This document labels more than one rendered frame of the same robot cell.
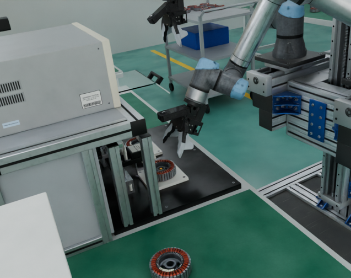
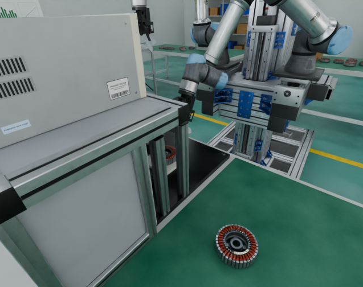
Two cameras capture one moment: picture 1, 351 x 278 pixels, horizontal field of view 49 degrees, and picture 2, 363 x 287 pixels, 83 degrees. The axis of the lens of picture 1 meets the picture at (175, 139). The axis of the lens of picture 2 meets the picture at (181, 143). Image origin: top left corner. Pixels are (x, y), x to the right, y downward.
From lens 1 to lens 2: 69 cm
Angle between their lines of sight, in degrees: 24
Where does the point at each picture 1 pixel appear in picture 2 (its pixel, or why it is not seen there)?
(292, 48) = (224, 57)
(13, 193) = (48, 227)
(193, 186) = (196, 163)
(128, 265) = (191, 257)
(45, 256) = not seen: outside the picture
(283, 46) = not seen: hidden behind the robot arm
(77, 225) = (126, 233)
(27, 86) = (37, 67)
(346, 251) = not seen: hidden behind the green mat
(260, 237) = (276, 193)
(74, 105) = (101, 96)
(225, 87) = (213, 78)
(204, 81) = (198, 74)
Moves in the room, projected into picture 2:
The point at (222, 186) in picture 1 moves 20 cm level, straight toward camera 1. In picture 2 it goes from (218, 159) to (245, 188)
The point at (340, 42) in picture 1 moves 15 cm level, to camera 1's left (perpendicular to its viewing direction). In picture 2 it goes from (256, 50) to (237, 53)
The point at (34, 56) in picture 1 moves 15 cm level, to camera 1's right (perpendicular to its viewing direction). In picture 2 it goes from (44, 19) to (128, 16)
